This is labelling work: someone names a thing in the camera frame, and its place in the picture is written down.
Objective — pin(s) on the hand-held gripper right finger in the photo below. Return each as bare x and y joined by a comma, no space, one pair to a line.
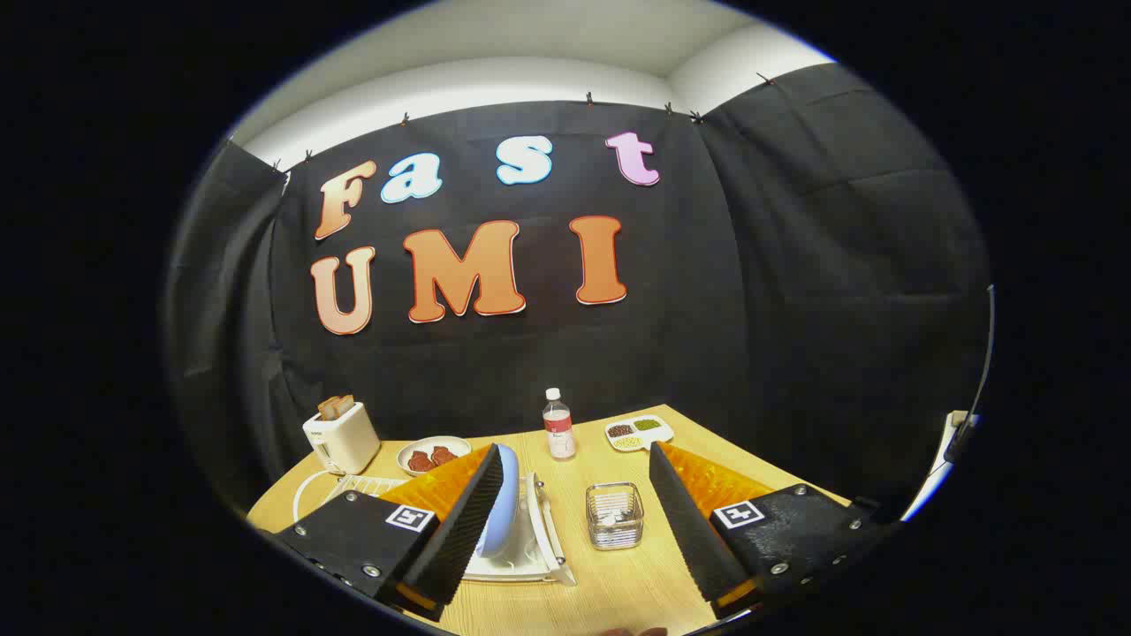
694,530

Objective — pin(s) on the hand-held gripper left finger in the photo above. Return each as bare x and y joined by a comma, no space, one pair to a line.
459,530

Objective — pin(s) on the blue plate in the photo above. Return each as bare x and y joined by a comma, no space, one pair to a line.
505,503

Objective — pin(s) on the white round meat plate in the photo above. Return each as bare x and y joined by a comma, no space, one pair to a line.
442,442

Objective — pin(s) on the white divided dish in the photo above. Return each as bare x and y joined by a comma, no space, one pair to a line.
663,435

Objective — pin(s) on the red meat piece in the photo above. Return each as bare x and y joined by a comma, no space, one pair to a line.
443,456
420,461

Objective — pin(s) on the pile of yellow beans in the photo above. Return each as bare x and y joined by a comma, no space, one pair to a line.
627,442

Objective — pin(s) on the pile of green beans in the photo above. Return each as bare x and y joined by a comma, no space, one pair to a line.
647,425

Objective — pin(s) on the pile of dark red beans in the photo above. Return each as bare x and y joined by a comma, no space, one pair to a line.
619,430

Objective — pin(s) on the clear water bottle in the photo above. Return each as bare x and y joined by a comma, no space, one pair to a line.
559,437

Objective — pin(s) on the white toaster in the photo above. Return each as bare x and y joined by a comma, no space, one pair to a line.
349,439

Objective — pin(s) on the brown toast slice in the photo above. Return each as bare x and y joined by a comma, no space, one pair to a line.
328,408
345,404

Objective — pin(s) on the black backdrop cloth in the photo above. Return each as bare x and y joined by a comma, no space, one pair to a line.
751,309

